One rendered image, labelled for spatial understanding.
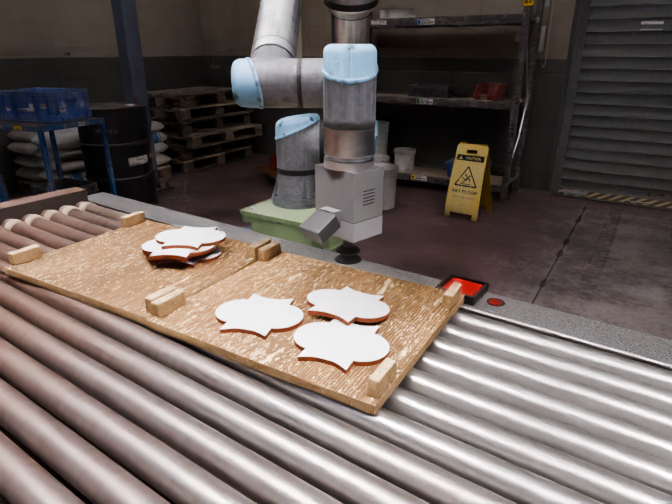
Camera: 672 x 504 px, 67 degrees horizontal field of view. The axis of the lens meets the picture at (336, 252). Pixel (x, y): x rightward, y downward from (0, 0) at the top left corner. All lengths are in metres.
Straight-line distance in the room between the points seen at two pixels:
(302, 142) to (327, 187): 0.56
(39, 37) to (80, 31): 0.46
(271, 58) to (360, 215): 0.28
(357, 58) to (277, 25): 0.24
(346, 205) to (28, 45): 5.57
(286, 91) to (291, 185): 0.55
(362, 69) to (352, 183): 0.15
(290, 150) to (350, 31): 0.33
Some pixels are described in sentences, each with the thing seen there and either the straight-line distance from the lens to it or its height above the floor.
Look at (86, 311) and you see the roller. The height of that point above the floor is 0.92.
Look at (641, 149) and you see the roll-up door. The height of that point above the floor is 0.51.
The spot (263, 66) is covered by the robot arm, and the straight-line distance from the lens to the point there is 0.83.
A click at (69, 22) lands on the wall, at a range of 6.40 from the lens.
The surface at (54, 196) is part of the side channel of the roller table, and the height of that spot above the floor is 0.95.
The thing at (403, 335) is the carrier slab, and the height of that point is 0.94.
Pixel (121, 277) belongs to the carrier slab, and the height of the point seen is 0.94.
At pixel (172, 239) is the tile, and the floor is 0.98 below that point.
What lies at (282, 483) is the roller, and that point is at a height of 0.92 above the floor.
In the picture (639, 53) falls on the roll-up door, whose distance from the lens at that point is 5.27.
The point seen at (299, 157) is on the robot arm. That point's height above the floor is 1.08.
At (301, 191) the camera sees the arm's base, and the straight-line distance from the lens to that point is 1.33.
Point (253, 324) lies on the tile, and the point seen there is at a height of 0.94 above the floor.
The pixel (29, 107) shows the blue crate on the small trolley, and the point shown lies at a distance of 4.24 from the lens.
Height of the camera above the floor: 1.34
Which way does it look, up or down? 22 degrees down
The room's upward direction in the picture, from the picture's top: straight up
